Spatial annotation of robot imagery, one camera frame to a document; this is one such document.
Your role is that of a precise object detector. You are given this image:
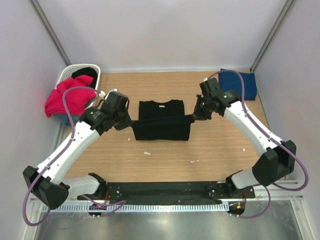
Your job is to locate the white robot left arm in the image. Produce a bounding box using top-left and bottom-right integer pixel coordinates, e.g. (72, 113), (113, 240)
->
(22, 90), (132, 210)

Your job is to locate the aluminium frame rail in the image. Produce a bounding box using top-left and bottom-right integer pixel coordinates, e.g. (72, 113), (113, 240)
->
(253, 180), (304, 201)

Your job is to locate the folded blue t-shirt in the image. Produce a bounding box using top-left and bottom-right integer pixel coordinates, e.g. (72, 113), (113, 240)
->
(218, 68), (258, 101)

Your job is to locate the pink t-shirt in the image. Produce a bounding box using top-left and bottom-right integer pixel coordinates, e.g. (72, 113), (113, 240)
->
(44, 74), (97, 118)

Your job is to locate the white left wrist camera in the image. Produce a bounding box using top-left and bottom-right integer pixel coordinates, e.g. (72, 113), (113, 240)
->
(98, 88), (118, 100)

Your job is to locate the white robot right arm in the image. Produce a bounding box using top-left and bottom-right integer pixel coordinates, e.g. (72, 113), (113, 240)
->
(193, 78), (297, 198)

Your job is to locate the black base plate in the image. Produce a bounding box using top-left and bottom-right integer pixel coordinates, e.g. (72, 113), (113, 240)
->
(90, 181), (256, 206)

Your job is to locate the grey-blue garment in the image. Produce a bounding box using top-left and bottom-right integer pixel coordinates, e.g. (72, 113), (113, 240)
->
(53, 114), (79, 127)

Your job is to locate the black garment in basket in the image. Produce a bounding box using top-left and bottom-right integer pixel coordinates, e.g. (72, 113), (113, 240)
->
(71, 67), (98, 88)

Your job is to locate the white slotted cable duct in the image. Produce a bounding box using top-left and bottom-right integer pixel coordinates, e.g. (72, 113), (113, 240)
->
(50, 202), (229, 213)

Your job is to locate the black t-shirt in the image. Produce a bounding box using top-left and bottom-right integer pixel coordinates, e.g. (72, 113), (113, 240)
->
(132, 99), (194, 141)

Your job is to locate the left aluminium corner post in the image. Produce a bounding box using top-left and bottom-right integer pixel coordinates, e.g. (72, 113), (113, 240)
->
(28, 0), (72, 66)

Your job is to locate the right aluminium corner post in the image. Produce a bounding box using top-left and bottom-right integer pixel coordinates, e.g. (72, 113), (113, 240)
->
(250, 0), (297, 73)

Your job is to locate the white laundry basket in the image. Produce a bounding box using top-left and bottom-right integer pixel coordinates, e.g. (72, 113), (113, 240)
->
(51, 63), (101, 117)

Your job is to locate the aluminium corner post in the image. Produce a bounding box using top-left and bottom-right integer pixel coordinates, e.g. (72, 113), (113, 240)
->
(28, 0), (72, 66)
(250, 0), (297, 73)

